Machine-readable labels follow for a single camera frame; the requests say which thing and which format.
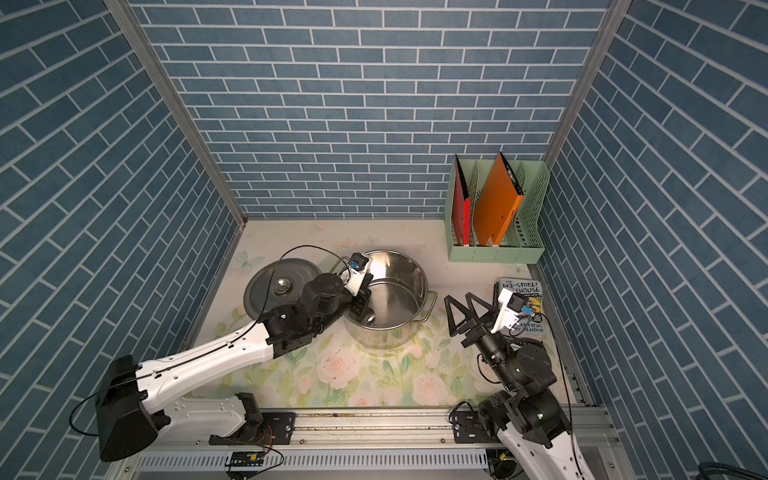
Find stainless steel pot lid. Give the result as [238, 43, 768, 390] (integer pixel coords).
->
[243, 258, 321, 320]

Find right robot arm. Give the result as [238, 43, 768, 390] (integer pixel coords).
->
[444, 289, 595, 479]

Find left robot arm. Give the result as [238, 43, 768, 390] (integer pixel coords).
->
[95, 271, 373, 462]

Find treehouse paperback book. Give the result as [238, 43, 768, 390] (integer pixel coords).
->
[495, 277, 547, 337]

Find green plastic file rack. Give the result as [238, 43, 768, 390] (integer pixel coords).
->
[444, 158, 550, 264]

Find red folder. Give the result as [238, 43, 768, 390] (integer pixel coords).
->
[451, 156, 471, 246]

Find orange folder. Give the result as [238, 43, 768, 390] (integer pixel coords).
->
[473, 152, 524, 247]

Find small black circuit board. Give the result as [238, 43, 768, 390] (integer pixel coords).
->
[225, 451, 265, 469]

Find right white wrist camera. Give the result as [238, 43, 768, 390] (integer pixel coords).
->
[491, 288, 535, 333]

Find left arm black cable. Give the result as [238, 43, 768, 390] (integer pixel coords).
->
[68, 244, 355, 437]

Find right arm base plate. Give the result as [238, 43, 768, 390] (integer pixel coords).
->
[448, 410, 498, 444]

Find aluminium front rail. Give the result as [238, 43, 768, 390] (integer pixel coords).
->
[107, 407, 634, 479]

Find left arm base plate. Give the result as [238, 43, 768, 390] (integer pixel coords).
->
[208, 412, 296, 447]

